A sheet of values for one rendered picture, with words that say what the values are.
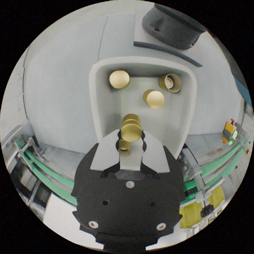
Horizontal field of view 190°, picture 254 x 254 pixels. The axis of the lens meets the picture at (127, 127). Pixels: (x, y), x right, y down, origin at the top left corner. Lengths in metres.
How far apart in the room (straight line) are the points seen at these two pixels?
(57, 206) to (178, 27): 0.75
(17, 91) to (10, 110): 0.62
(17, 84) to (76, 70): 3.49
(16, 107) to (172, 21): 3.56
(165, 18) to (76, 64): 0.25
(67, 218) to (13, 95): 3.45
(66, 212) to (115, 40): 0.68
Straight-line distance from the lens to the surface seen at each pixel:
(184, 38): 0.22
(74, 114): 0.28
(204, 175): 0.25
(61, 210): 0.54
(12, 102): 3.53
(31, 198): 0.85
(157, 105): 0.15
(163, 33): 0.22
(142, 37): 0.23
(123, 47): 0.23
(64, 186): 0.34
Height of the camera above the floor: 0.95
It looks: 62 degrees down
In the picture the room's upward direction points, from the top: 173 degrees counter-clockwise
